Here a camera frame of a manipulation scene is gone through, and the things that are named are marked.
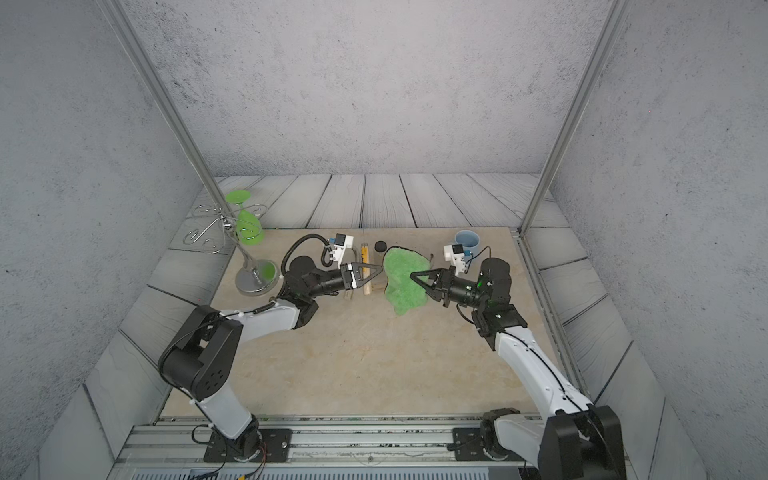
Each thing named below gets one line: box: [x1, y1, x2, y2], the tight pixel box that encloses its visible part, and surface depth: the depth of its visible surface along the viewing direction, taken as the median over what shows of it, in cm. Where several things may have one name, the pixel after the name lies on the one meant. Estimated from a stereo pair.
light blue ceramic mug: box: [454, 230, 481, 257], surface depth 111 cm
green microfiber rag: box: [383, 246, 431, 316], surface depth 73 cm
